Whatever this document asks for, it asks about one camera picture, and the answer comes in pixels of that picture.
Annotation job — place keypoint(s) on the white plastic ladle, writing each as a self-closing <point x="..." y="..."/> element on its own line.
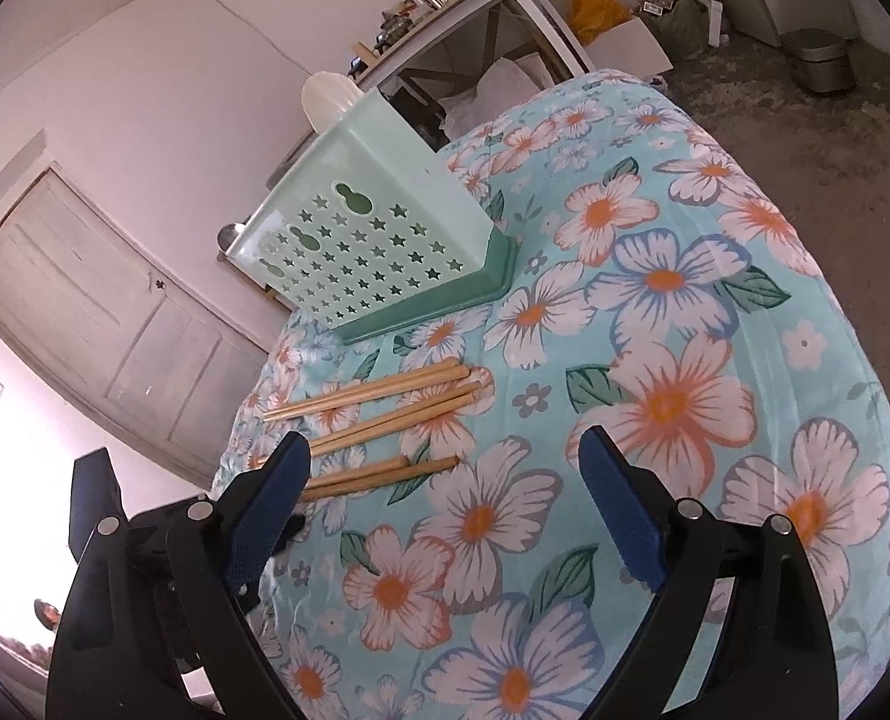
<point x="329" y="97"/>

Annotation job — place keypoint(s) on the green plastic utensil holder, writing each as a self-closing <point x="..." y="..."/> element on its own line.
<point x="385" y="240"/>

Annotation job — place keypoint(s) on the blue floral quilt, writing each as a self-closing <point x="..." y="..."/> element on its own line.
<point x="640" y="405"/>

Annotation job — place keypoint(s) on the yellow plastic bag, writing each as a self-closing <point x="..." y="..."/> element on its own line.
<point x="599" y="11"/>

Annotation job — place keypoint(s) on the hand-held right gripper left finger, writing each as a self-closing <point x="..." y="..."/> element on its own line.
<point x="269" y="517"/>

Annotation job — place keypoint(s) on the white sacks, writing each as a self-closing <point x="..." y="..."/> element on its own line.
<point x="497" y="90"/>

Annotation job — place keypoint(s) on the bundle of wooden chopsticks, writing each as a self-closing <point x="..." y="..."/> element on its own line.
<point x="385" y="388"/>

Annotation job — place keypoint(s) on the white wooden door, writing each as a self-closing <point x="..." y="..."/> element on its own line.
<point x="115" y="315"/>

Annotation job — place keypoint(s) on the grey rice cooker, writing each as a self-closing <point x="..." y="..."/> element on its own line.
<point x="820" y="60"/>

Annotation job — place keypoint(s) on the green cloth bag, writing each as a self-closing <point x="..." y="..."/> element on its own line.
<point x="677" y="22"/>

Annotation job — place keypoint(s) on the large metal spoon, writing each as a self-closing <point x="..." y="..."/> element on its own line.
<point x="229" y="238"/>

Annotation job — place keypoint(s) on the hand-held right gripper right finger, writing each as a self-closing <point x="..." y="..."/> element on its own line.
<point x="625" y="510"/>

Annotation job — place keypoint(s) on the white box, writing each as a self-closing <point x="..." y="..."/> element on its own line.
<point x="632" y="45"/>

